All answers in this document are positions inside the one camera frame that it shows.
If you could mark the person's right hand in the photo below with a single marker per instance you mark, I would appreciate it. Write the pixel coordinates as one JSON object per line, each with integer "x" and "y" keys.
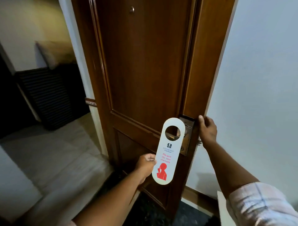
{"x": 208, "y": 132}

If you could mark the person's left hand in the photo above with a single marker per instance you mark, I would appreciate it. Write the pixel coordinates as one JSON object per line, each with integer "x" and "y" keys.
{"x": 145, "y": 166}

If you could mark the person's right thumb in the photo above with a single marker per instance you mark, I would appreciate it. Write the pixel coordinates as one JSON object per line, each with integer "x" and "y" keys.
{"x": 201, "y": 124}

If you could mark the person's left thumb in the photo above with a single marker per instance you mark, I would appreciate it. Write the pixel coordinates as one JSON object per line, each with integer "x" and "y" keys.
{"x": 150, "y": 157}

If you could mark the white door hanger sign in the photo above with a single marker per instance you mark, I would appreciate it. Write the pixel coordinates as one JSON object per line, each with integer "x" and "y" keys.
{"x": 168, "y": 151}

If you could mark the brown wooden door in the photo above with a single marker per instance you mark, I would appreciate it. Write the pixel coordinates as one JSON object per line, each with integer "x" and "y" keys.
{"x": 144, "y": 93}

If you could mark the person's left forearm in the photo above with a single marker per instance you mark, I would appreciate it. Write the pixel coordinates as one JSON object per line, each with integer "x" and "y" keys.
{"x": 109, "y": 202}

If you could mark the person's right forearm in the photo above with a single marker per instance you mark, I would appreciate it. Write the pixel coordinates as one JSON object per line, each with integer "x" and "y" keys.
{"x": 224, "y": 167}

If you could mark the metal door lock plate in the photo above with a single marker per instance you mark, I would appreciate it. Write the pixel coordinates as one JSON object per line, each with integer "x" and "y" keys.
{"x": 187, "y": 137}

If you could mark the white shirt sleeve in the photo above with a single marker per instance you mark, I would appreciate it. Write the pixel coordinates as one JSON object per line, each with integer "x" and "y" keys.
{"x": 260, "y": 206}

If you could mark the black striped panel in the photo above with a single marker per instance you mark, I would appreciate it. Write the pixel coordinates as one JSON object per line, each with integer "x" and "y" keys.
{"x": 50, "y": 95}

